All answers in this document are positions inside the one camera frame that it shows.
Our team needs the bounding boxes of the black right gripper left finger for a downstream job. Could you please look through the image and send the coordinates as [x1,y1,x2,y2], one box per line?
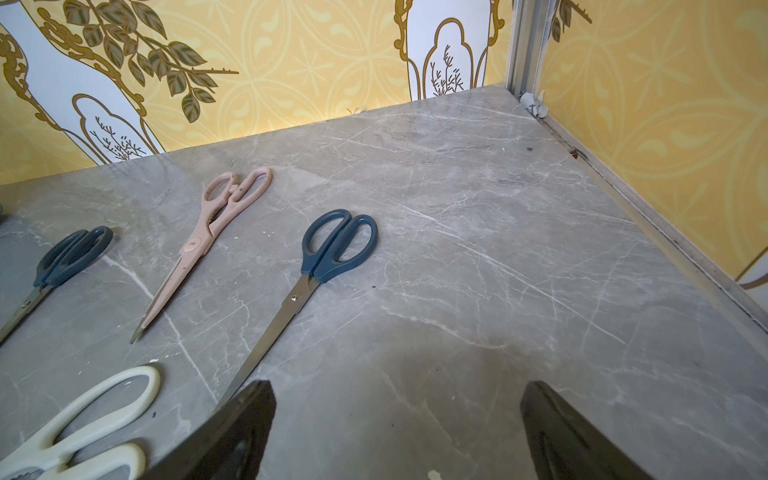
[142,380,277,479]

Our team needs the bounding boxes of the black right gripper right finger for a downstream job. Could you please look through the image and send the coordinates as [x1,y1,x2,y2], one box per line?
[520,380,652,480]

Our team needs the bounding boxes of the cream white kitchen scissors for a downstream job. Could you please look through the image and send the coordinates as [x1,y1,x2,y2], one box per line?
[0,364,162,480]

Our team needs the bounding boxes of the dark teal scissors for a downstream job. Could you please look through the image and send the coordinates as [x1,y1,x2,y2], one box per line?
[215,209,379,410]
[1,226,114,343]

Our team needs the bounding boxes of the dark teal scissors back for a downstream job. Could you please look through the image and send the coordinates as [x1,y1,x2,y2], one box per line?
[1,226,114,343]

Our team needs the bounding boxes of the pink scissors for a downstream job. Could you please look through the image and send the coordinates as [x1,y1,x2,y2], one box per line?
[130,167,273,344]

